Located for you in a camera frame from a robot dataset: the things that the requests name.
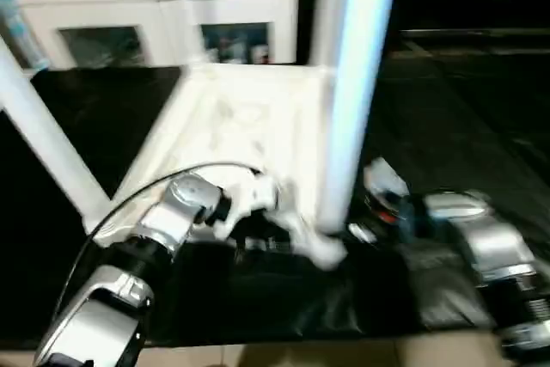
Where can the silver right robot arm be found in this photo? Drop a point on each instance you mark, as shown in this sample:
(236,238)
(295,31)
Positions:
(490,247)

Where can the white glass-door cabinet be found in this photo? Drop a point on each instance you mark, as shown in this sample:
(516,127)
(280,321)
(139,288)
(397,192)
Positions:
(103,6)

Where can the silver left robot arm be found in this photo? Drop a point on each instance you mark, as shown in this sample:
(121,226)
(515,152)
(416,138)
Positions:
(163,221)

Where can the teal plastic object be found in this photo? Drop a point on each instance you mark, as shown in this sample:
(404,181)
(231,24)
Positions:
(21,23)

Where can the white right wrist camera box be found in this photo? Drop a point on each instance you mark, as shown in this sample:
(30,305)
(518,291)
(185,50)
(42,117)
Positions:
(385,180)

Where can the dark metal rail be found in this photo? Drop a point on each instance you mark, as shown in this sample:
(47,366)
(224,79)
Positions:
(481,33)

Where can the black work mat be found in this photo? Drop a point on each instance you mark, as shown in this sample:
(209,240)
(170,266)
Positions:
(284,298)

